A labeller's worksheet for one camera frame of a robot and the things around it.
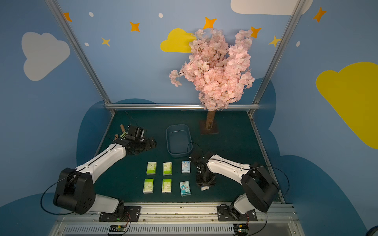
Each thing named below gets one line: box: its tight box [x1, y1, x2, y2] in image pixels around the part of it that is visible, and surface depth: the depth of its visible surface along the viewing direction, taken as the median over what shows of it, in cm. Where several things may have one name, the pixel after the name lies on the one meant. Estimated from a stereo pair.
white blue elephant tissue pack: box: [181, 160, 191, 174], surface depth 90 cm
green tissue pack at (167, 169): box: [162, 161, 173, 176], surface depth 90 cm
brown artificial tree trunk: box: [205, 110, 217, 130], surface depth 106 cm
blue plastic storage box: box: [165, 123, 193, 158], surface depth 106 cm
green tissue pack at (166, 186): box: [161, 178, 172, 194], surface depth 84 cm
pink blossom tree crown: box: [168, 28, 255, 111], surface depth 71 cm
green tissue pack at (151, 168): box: [146, 161, 158, 175], surface depth 90 cm
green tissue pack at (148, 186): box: [142, 178, 155, 194], surface depth 83 cm
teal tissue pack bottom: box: [179, 180, 191, 197], surface depth 82 cm
